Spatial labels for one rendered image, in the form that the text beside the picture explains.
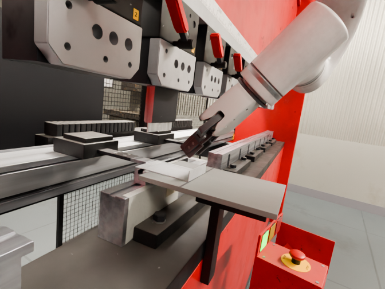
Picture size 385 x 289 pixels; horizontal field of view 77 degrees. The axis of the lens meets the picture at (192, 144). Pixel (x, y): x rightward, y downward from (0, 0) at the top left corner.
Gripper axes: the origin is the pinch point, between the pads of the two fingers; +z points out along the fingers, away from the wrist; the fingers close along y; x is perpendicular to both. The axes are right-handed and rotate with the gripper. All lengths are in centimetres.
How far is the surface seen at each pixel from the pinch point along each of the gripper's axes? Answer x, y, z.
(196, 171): 4.3, 0.9, 3.2
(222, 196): 11.1, 7.1, -0.7
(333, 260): 117, -178, 41
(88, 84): -53, -26, 30
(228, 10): -27.1, -24.4, -23.3
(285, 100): -15, -216, -16
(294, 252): 34.3, -18.5, 4.7
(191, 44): -13.0, 4.9, -13.5
